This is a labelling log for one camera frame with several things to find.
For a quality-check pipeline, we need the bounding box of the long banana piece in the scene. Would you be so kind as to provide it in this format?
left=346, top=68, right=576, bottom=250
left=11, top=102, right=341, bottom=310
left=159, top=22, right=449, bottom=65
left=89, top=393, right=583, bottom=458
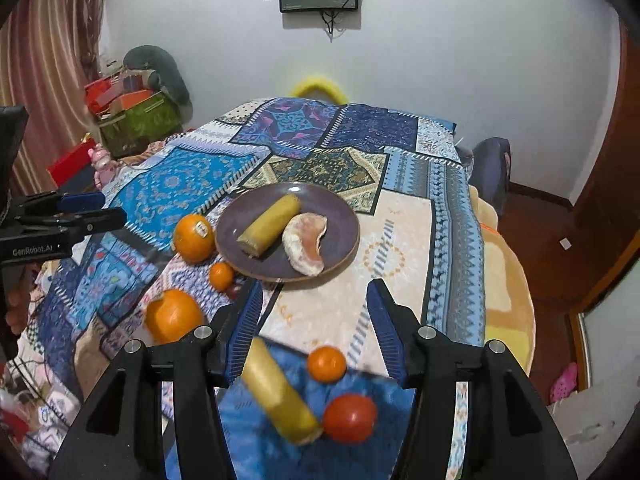
left=241, top=337, right=324, bottom=446

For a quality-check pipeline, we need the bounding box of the grey cushion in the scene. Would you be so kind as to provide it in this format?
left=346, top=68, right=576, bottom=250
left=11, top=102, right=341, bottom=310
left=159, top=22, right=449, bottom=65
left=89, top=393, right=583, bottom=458
left=122, top=45, right=192, bottom=109

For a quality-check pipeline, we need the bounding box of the peeled citrus segment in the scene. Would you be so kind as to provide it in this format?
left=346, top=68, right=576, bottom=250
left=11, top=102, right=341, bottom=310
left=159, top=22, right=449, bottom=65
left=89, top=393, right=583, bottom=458
left=281, top=212, right=329, bottom=277

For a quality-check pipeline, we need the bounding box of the yellow fluffy cushion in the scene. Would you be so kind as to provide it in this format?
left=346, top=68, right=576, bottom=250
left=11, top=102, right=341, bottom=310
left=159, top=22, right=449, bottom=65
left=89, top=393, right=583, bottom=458
left=291, top=74, right=348, bottom=106

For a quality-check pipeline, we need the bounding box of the medium tangerine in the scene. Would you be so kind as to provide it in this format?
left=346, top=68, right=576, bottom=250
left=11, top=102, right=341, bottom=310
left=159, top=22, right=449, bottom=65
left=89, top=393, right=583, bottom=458
left=306, top=346, right=348, bottom=385

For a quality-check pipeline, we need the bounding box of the brown wooden door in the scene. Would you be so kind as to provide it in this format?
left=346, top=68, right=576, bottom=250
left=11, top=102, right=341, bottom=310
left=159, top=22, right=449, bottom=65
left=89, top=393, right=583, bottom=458
left=570, top=25, right=640, bottom=313

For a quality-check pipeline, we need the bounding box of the flat red box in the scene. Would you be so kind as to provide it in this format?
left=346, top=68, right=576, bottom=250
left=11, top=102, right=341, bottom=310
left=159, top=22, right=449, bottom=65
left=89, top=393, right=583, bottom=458
left=47, top=144, right=99, bottom=189

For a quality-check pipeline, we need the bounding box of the short banana piece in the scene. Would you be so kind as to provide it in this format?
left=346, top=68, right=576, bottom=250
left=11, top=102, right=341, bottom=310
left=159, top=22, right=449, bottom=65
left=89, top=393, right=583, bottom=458
left=236, top=194, right=302, bottom=257

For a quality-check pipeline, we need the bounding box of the white printed cloth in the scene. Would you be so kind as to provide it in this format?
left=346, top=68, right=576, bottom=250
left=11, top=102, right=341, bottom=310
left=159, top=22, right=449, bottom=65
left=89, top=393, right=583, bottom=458
left=0, top=360, right=83, bottom=477

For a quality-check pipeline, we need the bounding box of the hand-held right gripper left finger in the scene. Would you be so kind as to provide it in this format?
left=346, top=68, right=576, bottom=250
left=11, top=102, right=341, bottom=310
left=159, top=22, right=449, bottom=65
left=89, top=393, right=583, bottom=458
left=47, top=280, right=264, bottom=480

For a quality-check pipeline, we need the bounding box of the striped brown curtain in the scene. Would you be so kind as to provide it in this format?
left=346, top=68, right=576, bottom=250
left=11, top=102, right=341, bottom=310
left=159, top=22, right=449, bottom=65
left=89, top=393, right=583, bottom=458
left=0, top=0, right=109, bottom=196

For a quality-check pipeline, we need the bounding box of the orange cardboard box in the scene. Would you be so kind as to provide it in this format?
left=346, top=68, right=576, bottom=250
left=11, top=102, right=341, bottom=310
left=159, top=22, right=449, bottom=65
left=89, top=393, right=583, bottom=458
left=107, top=90, right=157, bottom=114

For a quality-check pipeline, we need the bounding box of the purple chair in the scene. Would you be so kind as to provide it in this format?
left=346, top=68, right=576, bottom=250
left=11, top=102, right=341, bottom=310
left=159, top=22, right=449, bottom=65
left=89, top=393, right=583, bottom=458
left=470, top=137, right=512, bottom=216

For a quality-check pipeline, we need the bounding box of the blue patchwork blanket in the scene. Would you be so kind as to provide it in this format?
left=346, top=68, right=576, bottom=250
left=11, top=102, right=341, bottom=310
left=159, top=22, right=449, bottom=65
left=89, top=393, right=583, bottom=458
left=15, top=96, right=486, bottom=480

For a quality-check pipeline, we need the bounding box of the red gift box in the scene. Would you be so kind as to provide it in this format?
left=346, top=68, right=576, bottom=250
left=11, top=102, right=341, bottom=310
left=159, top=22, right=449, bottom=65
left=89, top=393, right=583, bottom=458
left=84, top=76, right=126, bottom=111

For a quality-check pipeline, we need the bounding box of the partly peeled orange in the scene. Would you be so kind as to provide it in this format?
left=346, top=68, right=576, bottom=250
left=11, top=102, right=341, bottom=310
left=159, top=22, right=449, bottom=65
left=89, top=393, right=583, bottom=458
left=145, top=288, right=206, bottom=345

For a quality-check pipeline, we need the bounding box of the purple round plate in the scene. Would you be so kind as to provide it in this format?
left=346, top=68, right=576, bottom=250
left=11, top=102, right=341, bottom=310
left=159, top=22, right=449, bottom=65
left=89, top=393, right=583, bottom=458
left=215, top=182, right=361, bottom=282

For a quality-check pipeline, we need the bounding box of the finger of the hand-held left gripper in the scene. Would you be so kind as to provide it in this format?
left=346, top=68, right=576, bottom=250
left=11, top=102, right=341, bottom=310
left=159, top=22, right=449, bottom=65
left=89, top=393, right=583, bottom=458
left=11, top=191, right=107, bottom=217
left=15, top=208, right=129, bottom=242

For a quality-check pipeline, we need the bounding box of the person's left hand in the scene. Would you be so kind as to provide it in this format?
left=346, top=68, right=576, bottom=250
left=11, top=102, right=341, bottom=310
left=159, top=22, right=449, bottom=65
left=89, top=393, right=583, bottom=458
left=5, top=285, right=34, bottom=336

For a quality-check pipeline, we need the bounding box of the beige fleece blanket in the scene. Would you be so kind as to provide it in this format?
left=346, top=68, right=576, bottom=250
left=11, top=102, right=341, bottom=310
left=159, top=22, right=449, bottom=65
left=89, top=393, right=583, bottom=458
left=467, top=185, right=537, bottom=376

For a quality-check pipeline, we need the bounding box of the pink slipper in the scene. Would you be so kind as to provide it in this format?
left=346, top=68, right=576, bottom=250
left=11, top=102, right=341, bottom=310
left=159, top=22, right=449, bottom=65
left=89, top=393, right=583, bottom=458
left=549, top=362, right=580, bottom=405

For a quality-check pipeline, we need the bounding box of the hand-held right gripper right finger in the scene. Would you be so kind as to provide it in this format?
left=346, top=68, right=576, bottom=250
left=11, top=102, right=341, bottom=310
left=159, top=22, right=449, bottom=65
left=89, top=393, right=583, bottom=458
left=366, top=278, right=577, bottom=480

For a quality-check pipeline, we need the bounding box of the white cardboard sheet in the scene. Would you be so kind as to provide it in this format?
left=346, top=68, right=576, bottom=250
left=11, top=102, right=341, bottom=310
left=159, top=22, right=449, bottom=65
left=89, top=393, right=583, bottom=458
left=547, top=385, right=640, bottom=480

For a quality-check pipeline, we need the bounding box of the red tomato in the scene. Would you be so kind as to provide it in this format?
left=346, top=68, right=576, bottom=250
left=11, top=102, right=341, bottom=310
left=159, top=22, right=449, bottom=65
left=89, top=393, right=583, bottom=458
left=321, top=393, right=379, bottom=444

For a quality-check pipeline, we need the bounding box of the small tangerine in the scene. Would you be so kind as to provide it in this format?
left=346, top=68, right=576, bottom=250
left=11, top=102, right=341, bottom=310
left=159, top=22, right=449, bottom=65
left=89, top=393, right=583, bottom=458
left=209, top=261, right=236, bottom=292

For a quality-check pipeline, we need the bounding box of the pink plush toy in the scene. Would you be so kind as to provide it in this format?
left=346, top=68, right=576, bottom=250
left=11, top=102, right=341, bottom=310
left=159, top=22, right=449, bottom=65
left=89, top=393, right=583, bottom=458
left=89, top=142, right=119, bottom=187

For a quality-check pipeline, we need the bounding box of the large orange with sticker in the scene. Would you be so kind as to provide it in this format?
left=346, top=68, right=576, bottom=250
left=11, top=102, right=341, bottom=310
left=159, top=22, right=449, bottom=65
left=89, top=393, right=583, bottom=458
left=172, top=214, right=217, bottom=264

